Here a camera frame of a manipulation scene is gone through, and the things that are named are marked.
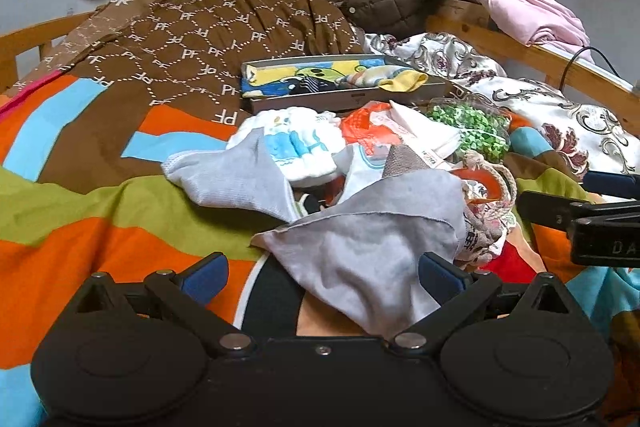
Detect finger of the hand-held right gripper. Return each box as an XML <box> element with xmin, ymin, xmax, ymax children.
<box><xmin>581</xmin><ymin>170</ymin><xmax>640</xmax><ymax>201</ymax></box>
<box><xmin>516</xmin><ymin>190</ymin><xmax>640</xmax><ymax>231</ymax></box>

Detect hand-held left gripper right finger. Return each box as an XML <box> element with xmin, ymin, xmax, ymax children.
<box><xmin>391</xmin><ymin>252</ymin><xmax>584</xmax><ymax>354</ymax></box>

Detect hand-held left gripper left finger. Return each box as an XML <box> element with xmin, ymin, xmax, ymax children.
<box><xmin>64</xmin><ymin>252</ymin><xmax>255</xmax><ymax>356</ymax></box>

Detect plain grey sock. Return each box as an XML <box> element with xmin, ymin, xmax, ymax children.
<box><xmin>251</xmin><ymin>168</ymin><xmax>470</xmax><ymax>339</ymax></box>

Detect grey cardboard box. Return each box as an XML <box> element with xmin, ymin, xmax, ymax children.
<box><xmin>240</xmin><ymin>53</ymin><xmax>448</xmax><ymax>114</ymax></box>

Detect beige and red patterned sock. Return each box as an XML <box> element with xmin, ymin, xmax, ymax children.
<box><xmin>452</xmin><ymin>151</ymin><xmax>522</xmax><ymax>270</ymax></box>

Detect floral satin quilt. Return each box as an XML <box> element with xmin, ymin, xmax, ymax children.
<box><xmin>362</xmin><ymin>31</ymin><xmax>640</xmax><ymax>182</ymax></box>

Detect grey sock with mesh cuff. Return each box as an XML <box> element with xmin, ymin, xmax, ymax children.
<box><xmin>161</xmin><ymin>128</ymin><xmax>297</xmax><ymax>224</ymax></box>

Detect green patterned sock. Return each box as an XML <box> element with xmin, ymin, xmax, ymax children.
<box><xmin>424</xmin><ymin>98</ymin><xmax>512</xmax><ymax>166</ymax></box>

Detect colourful striped bedsheet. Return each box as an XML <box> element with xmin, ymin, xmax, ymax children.
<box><xmin>0</xmin><ymin>72</ymin><xmax>640</xmax><ymax>427</ymax></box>

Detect white sock with blue print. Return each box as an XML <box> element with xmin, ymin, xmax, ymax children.
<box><xmin>260</xmin><ymin>126</ymin><xmax>337</xmax><ymax>188</ymax></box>

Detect white sock with orange print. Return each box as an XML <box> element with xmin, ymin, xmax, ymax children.
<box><xmin>339</xmin><ymin>101</ymin><xmax>462</xmax><ymax>158</ymax></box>

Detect pink cloth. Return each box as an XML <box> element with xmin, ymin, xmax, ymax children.
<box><xmin>469</xmin><ymin>0</ymin><xmax>595</xmax><ymax>54</ymax></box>

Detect yellow cuffed sock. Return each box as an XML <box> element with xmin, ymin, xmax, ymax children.
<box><xmin>350</xmin><ymin>68</ymin><xmax>429</xmax><ymax>94</ymax></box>

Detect dark striped sock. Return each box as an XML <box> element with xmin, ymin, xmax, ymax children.
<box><xmin>291</xmin><ymin>78</ymin><xmax>327</xmax><ymax>96</ymax></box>

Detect brown letter print blanket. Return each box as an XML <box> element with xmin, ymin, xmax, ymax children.
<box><xmin>39</xmin><ymin>0</ymin><xmax>372</xmax><ymax>128</ymax></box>

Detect black cable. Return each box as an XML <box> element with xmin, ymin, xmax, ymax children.
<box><xmin>558</xmin><ymin>46</ymin><xmax>635</xmax><ymax>92</ymax></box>

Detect wooden bed frame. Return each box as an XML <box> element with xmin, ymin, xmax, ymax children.
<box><xmin>0</xmin><ymin>0</ymin><xmax>640</xmax><ymax>134</ymax></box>

